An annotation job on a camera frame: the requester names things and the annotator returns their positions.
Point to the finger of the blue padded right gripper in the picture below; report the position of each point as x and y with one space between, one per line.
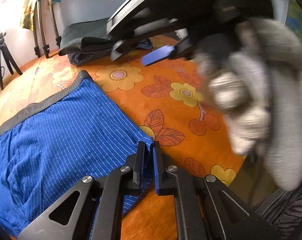
157 55

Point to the small black tripod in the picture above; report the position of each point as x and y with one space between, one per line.
10 62

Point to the dark folded clothes pile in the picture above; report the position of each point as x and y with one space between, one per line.
86 41

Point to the grey knit gloved hand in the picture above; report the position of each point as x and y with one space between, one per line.
258 89

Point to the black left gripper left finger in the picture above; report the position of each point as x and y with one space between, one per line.
93 207

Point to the blue striped pants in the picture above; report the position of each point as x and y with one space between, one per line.
48 146

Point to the orange floral bed sheet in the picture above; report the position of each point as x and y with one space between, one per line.
163 100

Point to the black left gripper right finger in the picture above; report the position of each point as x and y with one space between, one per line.
206 208

